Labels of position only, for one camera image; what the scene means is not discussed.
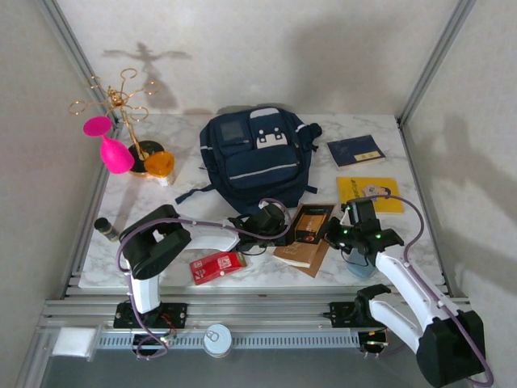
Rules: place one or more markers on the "navy blue backpack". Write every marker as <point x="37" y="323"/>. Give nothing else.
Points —
<point x="262" y="169"/>

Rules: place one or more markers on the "brown book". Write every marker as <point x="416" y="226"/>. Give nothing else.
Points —
<point x="301" y="252"/>

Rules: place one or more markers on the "pink goblet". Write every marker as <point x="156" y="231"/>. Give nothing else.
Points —
<point x="115" y="155"/>

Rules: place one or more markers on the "aluminium frame post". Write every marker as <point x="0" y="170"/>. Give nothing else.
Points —
<point x="434" y="60"/>
<point x="81" y="60"/>

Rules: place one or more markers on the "navy blue book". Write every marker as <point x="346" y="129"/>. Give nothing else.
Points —
<point x="355" y="151"/>

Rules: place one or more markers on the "tin can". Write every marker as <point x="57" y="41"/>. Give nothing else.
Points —
<point x="217" y="340"/>

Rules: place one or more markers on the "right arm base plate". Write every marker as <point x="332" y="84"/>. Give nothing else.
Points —
<point x="341" y="315"/>

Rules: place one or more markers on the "blue-grey case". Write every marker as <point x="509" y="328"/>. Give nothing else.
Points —
<point x="359" y="268"/>

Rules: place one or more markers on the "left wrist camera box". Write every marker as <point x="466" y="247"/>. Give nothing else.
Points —
<point x="270" y="218"/>

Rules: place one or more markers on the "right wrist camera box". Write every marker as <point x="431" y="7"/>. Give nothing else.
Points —
<point x="361" y="214"/>

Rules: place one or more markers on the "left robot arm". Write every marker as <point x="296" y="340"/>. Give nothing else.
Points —
<point x="210" y="238"/>

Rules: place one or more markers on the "aluminium rail frame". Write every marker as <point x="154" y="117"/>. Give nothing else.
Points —
<point x="262" y="311"/>

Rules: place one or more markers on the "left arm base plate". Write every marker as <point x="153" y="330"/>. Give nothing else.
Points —
<point x="177" y="315"/>

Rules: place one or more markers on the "orange cup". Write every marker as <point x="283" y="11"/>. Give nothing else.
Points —
<point x="159" y="163"/>

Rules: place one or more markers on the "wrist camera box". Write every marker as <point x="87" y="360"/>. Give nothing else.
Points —
<point x="361" y="214"/>
<point x="270" y="218"/>

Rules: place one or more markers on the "small dark bottle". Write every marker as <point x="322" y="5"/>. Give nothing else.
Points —
<point x="106" y="229"/>

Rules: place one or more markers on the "white foam block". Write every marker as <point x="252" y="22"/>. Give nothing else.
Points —
<point x="73" y="342"/>

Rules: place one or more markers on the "yellow book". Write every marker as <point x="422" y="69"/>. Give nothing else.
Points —
<point x="387" y="202"/>

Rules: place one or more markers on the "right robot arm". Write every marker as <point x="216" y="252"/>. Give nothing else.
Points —
<point x="396" y="279"/>

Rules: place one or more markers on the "red box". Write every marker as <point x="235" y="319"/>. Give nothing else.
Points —
<point x="214" y="268"/>

